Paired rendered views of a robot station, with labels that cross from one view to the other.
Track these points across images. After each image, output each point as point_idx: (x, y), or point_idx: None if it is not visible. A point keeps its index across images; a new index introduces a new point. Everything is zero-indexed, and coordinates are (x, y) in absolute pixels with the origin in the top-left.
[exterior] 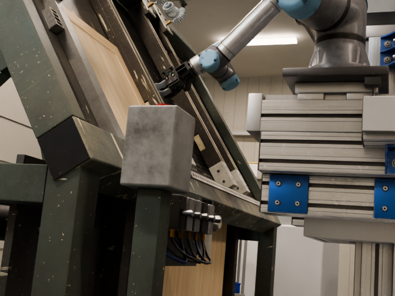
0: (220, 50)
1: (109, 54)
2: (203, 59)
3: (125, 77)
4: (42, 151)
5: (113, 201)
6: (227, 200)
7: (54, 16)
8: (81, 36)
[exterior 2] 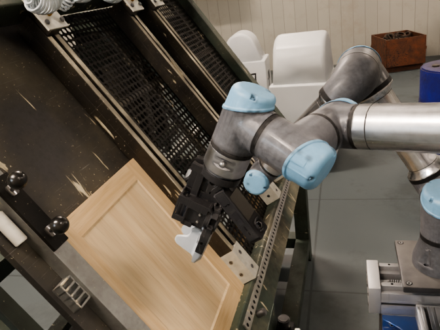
0: (268, 172)
1: (133, 200)
2: (249, 186)
3: (160, 209)
4: None
5: None
6: (282, 239)
7: (73, 298)
8: (103, 240)
